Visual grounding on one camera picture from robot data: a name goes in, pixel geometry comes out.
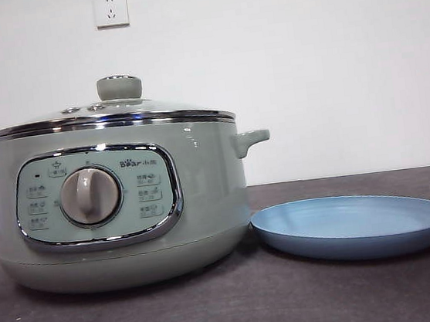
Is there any glass lid with green knob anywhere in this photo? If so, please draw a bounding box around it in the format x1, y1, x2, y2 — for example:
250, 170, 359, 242
0, 63, 236, 145

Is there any pale green electric steamer pot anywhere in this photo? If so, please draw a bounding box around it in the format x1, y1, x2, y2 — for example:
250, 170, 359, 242
0, 100, 286, 303

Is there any blue round plate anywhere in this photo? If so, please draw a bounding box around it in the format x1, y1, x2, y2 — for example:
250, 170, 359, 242
248, 184, 430, 273

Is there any grey round control dial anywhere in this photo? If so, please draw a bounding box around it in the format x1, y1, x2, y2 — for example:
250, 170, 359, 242
55, 162, 126, 229

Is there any white wall socket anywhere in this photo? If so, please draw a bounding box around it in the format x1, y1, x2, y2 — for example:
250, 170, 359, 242
93, 0, 131, 31

